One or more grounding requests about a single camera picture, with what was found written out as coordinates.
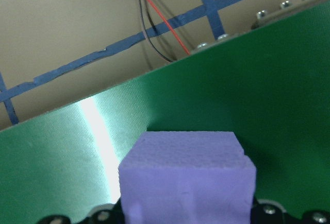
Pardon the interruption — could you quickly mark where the purple foam block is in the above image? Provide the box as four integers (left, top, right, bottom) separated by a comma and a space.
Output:
118, 130, 257, 224

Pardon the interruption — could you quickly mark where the green conveyor belt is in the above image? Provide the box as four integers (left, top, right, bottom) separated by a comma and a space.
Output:
0, 0, 330, 224

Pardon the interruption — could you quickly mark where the thin black cable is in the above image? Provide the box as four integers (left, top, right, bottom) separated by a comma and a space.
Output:
136, 0, 174, 63

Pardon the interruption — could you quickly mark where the thin red cable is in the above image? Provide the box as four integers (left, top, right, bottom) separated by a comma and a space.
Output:
129, 0, 191, 56

